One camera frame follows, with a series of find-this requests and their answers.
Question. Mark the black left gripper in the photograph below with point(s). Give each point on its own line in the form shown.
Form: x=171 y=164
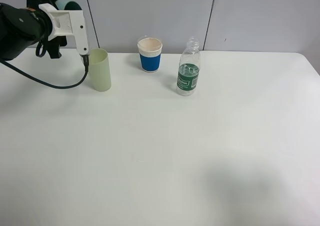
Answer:
x=52 y=46

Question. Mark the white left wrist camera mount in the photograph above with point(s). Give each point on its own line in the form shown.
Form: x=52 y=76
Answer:
x=68 y=23

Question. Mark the blue sleeved paper cup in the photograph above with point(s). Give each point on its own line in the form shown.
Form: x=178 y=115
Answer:
x=150 y=50

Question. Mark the clear green-label water bottle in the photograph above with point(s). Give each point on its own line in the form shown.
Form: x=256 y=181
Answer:
x=189 y=68

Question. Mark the teal plastic cup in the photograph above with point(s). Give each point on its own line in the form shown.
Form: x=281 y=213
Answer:
x=68 y=5

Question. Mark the pale yellow-green plastic cup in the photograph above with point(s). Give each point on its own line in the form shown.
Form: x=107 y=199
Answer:
x=99 y=70

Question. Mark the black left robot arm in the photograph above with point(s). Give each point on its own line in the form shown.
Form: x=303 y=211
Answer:
x=24 y=27

